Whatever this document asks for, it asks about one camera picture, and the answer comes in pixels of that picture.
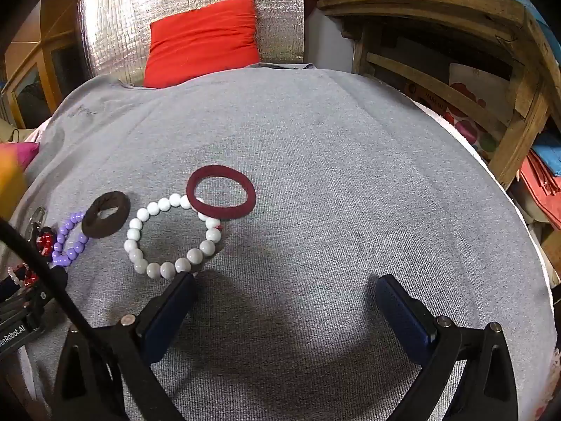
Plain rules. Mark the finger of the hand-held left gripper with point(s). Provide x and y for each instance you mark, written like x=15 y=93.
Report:
x=57 y=283

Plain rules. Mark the wooden cabinet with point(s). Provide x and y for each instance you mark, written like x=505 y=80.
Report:
x=30 y=79

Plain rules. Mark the blue cloth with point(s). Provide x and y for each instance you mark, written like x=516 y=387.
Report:
x=548 y=149

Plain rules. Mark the orange box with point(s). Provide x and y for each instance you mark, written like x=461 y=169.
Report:
x=11 y=184

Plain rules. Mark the dotted white paper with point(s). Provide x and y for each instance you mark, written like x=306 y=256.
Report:
x=471 y=96

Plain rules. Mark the silver bangle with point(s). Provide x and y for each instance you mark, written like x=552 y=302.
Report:
x=37 y=219

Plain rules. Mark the white mattress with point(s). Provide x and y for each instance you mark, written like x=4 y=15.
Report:
x=521 y=223

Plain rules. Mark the red pillow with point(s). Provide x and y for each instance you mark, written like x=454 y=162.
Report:
x=206 y=41

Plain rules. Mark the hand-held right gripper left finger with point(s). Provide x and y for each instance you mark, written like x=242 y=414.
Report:
x=168 y=311

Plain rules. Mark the grey cloth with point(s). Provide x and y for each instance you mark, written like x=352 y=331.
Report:
x=307 y=162

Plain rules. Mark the wooden shelf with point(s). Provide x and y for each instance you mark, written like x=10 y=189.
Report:
x=517 y=96

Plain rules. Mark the silver foil mat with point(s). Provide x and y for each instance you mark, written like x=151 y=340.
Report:
x=271 y=13

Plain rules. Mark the pink pillow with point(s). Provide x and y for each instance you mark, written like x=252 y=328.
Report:
x=27 y=153

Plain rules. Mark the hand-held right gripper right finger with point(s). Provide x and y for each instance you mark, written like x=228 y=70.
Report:
x=401 y=315

